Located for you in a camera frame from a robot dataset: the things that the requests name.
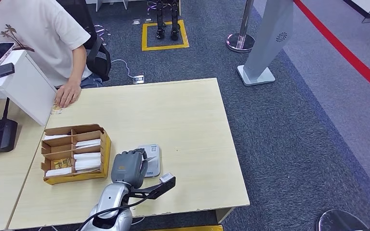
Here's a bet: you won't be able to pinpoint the yellow card in box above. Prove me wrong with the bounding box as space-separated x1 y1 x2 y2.
53 158 72 169

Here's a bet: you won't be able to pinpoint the white cable under desk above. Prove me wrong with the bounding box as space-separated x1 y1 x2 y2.
38 217 145 231

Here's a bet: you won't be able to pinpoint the small black hub box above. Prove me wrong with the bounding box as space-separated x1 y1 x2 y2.
0 62 16 80

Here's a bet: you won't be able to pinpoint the white key card sleeve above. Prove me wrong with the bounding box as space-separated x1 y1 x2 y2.
43 134 71 141
45 167 72 178
73 152 102 161
74 158 102 173
75 139 102 149

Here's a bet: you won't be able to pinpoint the person's left hand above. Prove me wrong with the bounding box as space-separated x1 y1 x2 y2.
54 83 82 109

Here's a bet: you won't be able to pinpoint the round dark stanchion base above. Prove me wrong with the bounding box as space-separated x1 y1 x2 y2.
316 209 369 231

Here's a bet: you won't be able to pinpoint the yellow floor tape square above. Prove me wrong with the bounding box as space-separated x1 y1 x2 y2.
141 19 190 51

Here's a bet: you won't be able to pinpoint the cardboard divided card box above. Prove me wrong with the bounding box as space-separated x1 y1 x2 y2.
40 123 112 186

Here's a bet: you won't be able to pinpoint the grey kiosk pillar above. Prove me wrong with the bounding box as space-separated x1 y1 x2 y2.
237 0 295 87

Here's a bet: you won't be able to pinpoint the wooden desk leg panel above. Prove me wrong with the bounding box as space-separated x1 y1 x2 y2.
216 207 235 224

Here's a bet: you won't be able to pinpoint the chrome stanchion post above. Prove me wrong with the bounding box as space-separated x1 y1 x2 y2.
225 0 256 53

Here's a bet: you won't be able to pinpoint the white furniture legs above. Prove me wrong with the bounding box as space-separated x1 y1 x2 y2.
86 0 130 12

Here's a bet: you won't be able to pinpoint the black humanoid robot legs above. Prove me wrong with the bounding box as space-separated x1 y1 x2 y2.
146 0 182 41

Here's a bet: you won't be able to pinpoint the yellow floor tape strip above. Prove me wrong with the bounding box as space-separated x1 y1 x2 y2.
146 225 224 231

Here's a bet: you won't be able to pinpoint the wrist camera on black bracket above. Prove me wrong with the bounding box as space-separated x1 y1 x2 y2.
130 172 177 201

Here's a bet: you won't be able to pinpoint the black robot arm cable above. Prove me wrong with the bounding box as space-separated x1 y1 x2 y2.
76 196 150 231

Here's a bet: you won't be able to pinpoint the white floor cable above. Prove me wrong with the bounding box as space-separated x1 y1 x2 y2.
111 59 136 79

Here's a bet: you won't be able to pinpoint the person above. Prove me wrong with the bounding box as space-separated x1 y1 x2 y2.
0 0 104 109

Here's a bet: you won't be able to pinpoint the black office chair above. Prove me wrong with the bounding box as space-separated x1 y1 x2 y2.
55 0 112 82

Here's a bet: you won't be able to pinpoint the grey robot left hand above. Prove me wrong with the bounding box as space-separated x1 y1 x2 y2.
111 148 149 189

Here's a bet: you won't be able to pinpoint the white desk riser stand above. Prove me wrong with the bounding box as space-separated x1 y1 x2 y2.
0 49 58 127

